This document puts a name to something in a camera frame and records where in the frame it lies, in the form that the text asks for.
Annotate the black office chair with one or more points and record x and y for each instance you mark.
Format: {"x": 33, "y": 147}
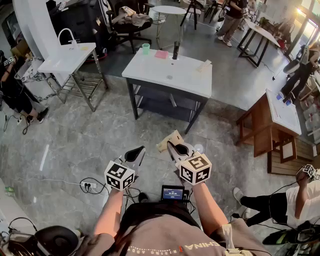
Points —
{"x": 127, "y": 30}

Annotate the person's black shoe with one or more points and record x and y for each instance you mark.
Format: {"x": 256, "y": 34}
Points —
{"x": 143, "y": 197}

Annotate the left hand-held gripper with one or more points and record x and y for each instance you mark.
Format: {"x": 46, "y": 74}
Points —
{"x": 120, "y": 176}

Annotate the black faucet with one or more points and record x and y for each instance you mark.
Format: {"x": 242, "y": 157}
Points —
{"x": 176, "y": 50}

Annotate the round white table gold legs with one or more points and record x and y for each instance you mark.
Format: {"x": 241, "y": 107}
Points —
{"x": 170, "y": 11}

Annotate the person's left forearm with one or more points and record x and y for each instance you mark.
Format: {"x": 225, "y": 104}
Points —
{"x": 110, "y": 210}

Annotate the white washbasin black stand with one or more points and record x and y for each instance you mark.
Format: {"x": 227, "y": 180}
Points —
{"x": 185, "y": 75}

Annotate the white side table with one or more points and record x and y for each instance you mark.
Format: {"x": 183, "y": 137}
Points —
{"x": 67, "y": 58}

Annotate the beige cardboard strip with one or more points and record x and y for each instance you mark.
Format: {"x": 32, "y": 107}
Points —
{"x": 203, "y": 66}
{"x": 172, "y": 137}

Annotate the person's right forearm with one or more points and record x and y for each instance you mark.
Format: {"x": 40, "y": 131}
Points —
{"x": 207, "y": 207}

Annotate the dark chair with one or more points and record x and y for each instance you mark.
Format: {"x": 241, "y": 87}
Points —
{"x": 193, "y": 10}

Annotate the black round helmet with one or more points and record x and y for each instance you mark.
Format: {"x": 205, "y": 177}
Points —
{"x": 56, "y": 241}

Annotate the yellow sponge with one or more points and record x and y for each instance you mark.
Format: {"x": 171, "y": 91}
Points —
{"x": 85, "y": 48}

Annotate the small black screen device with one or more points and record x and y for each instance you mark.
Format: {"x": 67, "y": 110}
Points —
{"x": 172, "y": 193}

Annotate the green plastic cup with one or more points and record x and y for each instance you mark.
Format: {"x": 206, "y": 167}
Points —
{"x": 146, "y": 49}

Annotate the beige clothes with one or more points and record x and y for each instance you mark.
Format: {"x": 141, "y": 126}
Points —
{"x": 136, "y": 17}

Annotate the small green item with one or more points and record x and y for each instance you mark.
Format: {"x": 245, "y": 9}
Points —
{"x": 10, "y": 191}

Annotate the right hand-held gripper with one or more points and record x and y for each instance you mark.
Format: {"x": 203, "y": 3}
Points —
{"x": 195, "y": 170}

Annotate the person's printed t-shirt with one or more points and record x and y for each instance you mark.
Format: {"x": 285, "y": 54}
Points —
{"x": 162, "y": 235}

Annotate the white power strip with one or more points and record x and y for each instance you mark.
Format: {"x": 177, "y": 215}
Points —
{"x": 88, "y": 185}

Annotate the white table black legs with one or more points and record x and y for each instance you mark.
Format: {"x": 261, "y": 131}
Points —
{"x": 262, "y": 31}

